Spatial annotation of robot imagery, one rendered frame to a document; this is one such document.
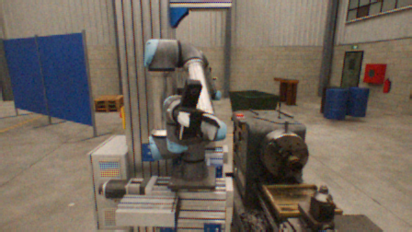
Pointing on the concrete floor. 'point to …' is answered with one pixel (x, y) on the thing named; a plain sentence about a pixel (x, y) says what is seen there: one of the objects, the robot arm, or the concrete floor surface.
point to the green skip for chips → (253, 99)
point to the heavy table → (288, 90)
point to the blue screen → (51, 77)
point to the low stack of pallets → (108, 103)
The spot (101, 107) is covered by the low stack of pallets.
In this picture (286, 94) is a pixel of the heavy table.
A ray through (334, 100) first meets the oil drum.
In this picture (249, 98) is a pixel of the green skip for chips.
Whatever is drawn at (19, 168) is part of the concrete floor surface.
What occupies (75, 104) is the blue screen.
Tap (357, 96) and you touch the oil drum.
